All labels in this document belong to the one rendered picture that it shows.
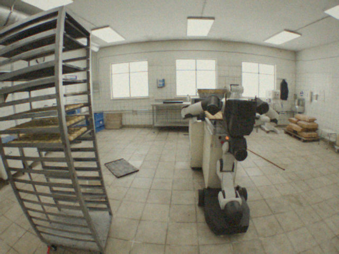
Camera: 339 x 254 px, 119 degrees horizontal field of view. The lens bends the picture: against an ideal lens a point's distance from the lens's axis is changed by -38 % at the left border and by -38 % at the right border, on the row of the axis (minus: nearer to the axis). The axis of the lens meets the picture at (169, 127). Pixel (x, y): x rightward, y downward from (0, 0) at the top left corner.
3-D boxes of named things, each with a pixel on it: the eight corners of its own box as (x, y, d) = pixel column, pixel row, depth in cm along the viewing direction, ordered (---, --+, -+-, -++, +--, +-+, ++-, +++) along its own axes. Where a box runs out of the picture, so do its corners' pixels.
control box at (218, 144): (214, 146, 170) (215, 134, 167) (235, 146, 167) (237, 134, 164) (215, 147, 166) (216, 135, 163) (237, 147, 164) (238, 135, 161)
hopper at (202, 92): (195, 97, 256) (195, 88, 253) (228, 97, 251) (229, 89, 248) (196, 98, 228) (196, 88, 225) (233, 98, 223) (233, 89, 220)
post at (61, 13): (105, 250, 98) (66, 6, 58) (104, 253, 95) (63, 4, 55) (101, 250, 98) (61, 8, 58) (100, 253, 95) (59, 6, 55)
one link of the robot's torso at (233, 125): (261, 139, 116) (265, 95, 108) (222, 140, 119) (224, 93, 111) (248, 130, 145) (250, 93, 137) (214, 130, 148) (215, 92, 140)
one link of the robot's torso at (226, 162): (232, 173, 165) (246, 150, 130) (217, 173, 166) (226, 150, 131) (230, 161, 175) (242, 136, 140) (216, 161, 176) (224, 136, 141)
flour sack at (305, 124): (305, 129, 340) (306, 123, 337) (296, 125, 381) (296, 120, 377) (319, 128, 341) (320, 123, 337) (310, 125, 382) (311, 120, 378)
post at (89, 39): (113, 215, 141) (91, 30, 102) (112, 217, 139) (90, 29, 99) (110, 215, 141) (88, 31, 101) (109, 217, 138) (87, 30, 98)
